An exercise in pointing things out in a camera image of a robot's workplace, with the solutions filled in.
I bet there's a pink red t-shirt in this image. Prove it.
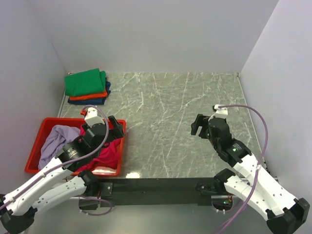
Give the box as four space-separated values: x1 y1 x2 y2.
77 138 122 172

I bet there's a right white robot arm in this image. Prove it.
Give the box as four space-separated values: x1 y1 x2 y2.
191 114 310 234

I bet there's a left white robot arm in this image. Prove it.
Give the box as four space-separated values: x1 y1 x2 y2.
0 116 124 234

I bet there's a folded navy t-shirt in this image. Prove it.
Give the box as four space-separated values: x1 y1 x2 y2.
67 81 111 105

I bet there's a folded orange t-shirt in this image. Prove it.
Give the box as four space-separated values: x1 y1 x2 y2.
69 90 109 101

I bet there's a lavender t-shirt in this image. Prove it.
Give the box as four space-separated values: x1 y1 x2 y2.
38 125 80 170

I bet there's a folded green t-shirt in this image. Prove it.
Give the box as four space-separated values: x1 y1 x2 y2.
64 68 106 97

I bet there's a red plastic bin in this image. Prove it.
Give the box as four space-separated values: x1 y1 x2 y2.
25 117 125 177

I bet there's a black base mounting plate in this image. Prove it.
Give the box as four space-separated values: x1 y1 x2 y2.
68 177 234 211

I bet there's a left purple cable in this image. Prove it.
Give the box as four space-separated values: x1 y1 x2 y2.
0 105 115 216

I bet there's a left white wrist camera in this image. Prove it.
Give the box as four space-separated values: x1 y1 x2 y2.
80 107 104 127

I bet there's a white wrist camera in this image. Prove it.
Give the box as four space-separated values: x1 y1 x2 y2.
80 107 104 127
210 104 228 119

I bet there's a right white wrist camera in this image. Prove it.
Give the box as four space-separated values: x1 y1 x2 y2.
210 104 228 119

